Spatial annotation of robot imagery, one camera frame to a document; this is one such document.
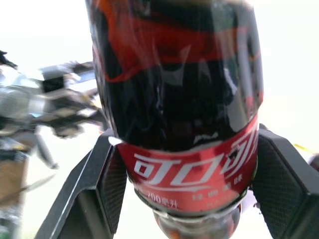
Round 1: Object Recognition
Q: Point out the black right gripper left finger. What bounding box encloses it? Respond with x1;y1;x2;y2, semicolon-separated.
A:
34;130;128;239

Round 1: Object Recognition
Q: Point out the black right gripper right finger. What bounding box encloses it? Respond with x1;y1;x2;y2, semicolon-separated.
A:
251;123;319;239

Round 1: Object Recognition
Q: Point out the cola bottle with red label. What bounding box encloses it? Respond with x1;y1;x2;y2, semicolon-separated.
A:
84;0;265;239

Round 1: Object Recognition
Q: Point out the brown taped cardboard box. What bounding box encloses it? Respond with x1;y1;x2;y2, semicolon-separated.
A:
0;144;29;209

